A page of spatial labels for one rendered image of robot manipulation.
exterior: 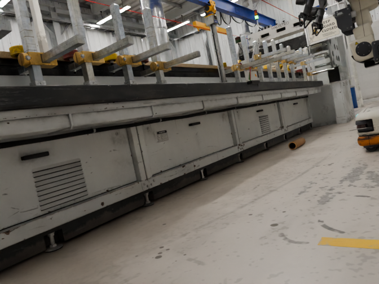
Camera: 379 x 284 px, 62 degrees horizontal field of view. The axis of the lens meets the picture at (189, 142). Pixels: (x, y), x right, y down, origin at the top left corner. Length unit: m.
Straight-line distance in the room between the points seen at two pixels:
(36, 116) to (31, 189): 0.38
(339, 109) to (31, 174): 4.55
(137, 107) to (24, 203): 0.70
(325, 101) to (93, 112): 4.43
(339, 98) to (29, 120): 4.61
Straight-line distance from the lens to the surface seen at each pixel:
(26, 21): 1.45
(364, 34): 2.70
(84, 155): 1.73
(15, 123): 1.33
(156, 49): 1.61
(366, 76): 11.62
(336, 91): 5.32
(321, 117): 5.52
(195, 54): 1.77
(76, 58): 1.53
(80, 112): 1.48
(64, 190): 1.66
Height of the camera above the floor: 0.44
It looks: 3 degrees down
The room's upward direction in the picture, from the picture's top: 11 degrees counter-clockwise
